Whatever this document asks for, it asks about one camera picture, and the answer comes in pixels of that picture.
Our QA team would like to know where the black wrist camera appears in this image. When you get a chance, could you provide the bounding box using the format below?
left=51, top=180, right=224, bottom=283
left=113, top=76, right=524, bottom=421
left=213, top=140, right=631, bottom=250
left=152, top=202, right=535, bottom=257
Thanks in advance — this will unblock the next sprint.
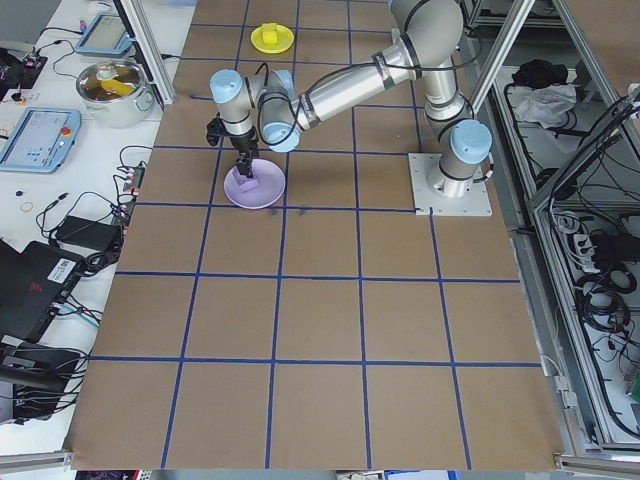
left=206, top=115, right=226, bottom=147

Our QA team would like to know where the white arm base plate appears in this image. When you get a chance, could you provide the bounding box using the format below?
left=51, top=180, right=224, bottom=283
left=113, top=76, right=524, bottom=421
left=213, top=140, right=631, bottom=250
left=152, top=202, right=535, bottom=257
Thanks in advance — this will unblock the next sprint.
left=407, top=152, right=495, bottom=219

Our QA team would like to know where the white crumpled cloth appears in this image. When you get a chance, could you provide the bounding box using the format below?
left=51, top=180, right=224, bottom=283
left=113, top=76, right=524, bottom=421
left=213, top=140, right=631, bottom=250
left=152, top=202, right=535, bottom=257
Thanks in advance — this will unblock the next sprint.
left=516, top=83, right=581, bottom=129

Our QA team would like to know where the blue grey teach pendant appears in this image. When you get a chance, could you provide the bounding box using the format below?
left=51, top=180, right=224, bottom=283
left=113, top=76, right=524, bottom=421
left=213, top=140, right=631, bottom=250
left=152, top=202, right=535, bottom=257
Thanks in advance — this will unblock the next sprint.
left=0, top=107, right=83, bottom=175
left=74, top=12, right=135, bottom=56

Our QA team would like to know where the large black power adapter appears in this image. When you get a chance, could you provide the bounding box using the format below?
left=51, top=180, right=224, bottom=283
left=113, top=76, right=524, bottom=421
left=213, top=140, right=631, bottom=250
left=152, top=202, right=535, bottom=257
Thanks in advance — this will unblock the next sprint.
left=53, top=215, right=124, bottom=250

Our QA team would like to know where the glass pot lid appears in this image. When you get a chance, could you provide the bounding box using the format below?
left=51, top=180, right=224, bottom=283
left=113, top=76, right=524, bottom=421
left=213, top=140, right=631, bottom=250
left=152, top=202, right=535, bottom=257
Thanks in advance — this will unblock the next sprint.
left=77, top=59, right=146, bottom=101

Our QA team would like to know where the silver cooking pot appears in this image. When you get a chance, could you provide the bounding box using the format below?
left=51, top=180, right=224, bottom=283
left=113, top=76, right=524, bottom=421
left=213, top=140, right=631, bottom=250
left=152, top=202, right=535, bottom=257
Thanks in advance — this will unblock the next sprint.
left=75, top=69, right=155, bottom=130

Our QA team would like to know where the aluminium corner bar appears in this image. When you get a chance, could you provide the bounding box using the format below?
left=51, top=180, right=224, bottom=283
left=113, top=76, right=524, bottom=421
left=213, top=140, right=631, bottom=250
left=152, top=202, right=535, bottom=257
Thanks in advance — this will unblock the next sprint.
left=0, top=448, right=75, bottom=474
left=552, top=451, right=640, bottom=474

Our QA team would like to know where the black flat device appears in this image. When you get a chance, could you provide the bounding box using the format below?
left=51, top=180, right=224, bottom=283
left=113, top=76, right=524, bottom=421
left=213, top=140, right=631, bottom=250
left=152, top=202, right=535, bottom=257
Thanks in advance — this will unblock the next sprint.
left=0, top=342, right=89, bottom=399

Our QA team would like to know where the V-shaped metal bar frame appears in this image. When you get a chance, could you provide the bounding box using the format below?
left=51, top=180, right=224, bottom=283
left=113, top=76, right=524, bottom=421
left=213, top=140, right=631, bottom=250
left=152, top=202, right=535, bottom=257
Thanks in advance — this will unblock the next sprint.
left=459, top=0, right=640, bottom=456

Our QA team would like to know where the white power strip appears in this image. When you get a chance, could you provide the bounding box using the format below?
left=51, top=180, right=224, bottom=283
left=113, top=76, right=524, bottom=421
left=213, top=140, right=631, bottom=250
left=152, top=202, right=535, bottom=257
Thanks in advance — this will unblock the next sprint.
left=569, top=234, right=601, bottom=271

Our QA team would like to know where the aluminium profile post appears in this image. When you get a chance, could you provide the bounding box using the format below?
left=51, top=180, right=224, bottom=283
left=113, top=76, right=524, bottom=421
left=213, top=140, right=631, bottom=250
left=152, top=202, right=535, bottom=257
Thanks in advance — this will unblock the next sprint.
left=110, top=0, right=175, bottom=105

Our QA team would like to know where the black laptop with red logo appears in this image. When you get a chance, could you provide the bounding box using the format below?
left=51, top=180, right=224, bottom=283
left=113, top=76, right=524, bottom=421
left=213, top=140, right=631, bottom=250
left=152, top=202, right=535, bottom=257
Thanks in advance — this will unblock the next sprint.
left=0, top=239, right=85, bottom=344

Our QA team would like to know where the yellow round plate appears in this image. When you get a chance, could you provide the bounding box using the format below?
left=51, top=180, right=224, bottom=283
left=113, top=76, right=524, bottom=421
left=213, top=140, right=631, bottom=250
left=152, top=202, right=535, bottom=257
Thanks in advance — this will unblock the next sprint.
left=250, top=23, right=296, bottom=54

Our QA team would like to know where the black crumpled cloth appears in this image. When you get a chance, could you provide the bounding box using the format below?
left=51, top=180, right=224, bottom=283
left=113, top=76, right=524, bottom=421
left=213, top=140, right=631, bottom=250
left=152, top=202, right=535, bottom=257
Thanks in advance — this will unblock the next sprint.
left=511, top=58, right=570, bottom=87

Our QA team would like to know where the black hub with red plugs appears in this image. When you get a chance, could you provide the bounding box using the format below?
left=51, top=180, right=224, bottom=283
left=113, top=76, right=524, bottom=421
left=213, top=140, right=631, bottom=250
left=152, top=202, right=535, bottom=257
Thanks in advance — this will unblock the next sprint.
left=115, top=163, right=147, bottom=197

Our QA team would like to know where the black cable bundle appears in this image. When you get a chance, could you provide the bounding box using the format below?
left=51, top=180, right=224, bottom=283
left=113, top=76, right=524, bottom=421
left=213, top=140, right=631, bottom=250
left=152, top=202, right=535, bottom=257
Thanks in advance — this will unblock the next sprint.
left=574, top=269, right=636, bottom=331

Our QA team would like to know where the purple round plate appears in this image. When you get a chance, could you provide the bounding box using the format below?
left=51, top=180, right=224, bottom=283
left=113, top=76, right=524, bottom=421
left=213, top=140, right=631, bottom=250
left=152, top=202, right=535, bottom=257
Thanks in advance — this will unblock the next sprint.
left=223, top=159, right=288, bottom=210

